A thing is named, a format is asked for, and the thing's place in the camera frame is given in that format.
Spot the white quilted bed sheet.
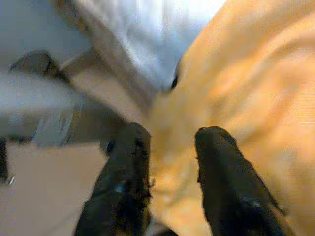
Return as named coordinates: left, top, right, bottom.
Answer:
left=73, top=0, right=228, bottom=96

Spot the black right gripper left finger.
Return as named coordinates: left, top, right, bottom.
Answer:
left=74, top=122, right=153, bottom=236

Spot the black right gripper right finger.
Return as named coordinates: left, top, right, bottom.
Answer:
left=194, top=126, right=297, bottom=236

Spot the orange cartoon print blanket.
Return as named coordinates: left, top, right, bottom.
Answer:
left=147, top=0, right=315, bottom=236

